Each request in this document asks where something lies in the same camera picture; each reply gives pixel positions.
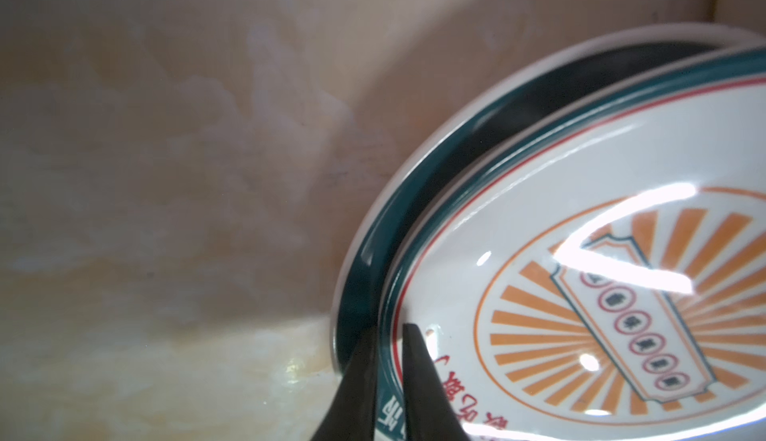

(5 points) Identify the white plate orange sunburst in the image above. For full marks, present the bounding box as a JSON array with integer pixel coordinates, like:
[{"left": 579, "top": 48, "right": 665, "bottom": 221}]
[{"left": 376, "top": 46, "right": 765, "bottom": 440}]

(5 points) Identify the white plate green red rim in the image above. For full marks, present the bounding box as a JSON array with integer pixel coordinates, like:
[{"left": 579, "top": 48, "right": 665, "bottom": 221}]
[{"left": 330, "top": 22, "right": 765, "bottom": 373}]

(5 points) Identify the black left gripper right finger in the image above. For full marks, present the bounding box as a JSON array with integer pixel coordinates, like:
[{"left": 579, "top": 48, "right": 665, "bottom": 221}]
[{"left": 402, "top": 323, "right": 469, "bottom": 441}]

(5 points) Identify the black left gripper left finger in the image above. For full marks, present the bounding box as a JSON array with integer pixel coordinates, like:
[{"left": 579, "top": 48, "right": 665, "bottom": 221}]
[{"left": 311, "top": 327, "right": 378, "bottom": 441}]

